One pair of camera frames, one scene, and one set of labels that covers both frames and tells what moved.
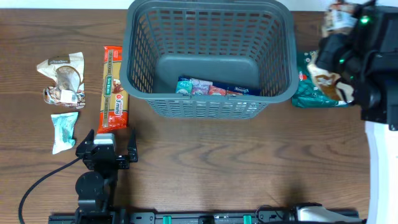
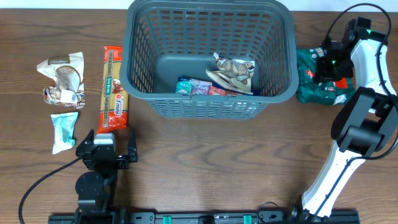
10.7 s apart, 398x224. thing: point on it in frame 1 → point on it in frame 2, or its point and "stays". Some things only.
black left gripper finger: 89,139 stays
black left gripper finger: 132,147 stays
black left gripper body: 122,162 stays
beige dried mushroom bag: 339,16 → 237,74
